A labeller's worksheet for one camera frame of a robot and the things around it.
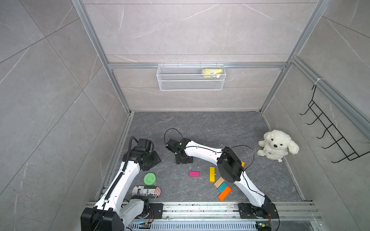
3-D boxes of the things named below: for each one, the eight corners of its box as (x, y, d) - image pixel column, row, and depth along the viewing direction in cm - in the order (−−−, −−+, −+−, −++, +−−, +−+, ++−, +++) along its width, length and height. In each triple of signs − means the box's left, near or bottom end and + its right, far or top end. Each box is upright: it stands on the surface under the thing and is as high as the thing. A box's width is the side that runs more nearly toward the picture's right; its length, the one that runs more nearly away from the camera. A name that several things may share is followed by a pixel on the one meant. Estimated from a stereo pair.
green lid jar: (144, 186, 84) (142, 183, 79) (146, 176, 87) (144, 173, 83) (155, 186, 84) (153, 183, 79) (157, 176, 87) (155, 173, 83)
